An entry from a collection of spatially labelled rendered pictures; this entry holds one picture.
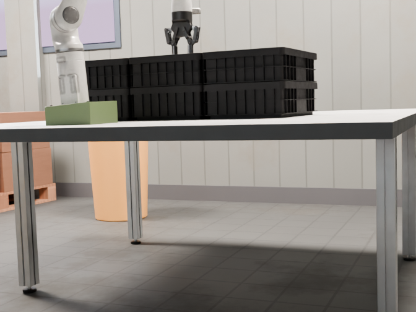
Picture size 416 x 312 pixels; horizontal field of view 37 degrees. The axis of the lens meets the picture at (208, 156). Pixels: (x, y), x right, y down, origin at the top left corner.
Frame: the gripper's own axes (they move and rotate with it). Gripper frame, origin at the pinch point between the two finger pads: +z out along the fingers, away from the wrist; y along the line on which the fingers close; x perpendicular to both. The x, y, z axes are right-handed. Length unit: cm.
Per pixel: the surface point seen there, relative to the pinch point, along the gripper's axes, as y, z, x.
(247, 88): 28.6, 14.1, -8.7
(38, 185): -230, 79, 185
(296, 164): -33, 63, 238
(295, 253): 13, 93, 91
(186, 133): 32, 27, -60
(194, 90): 8.7, 14.2, -8.6
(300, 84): 41.6, 12.9, 8.6
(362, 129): 77, 26, -57
